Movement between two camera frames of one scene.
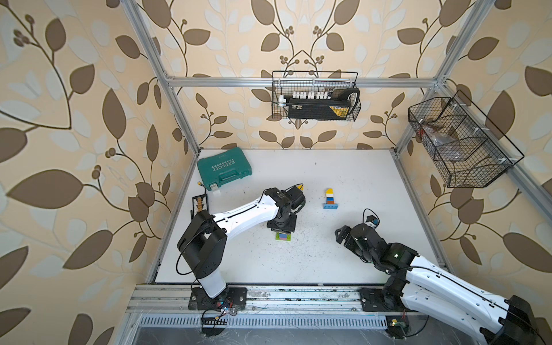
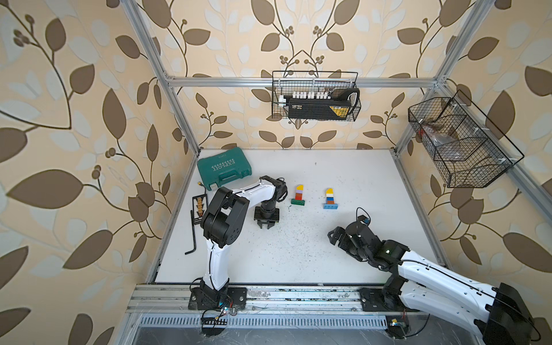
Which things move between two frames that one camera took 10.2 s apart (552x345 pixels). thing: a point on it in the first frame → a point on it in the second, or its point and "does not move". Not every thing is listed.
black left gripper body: x=290 y=228 → x=269 y=216
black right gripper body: x=350 y=243 does not move
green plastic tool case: x=222 y=167 does not move
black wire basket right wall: x=468 y=150 does not move
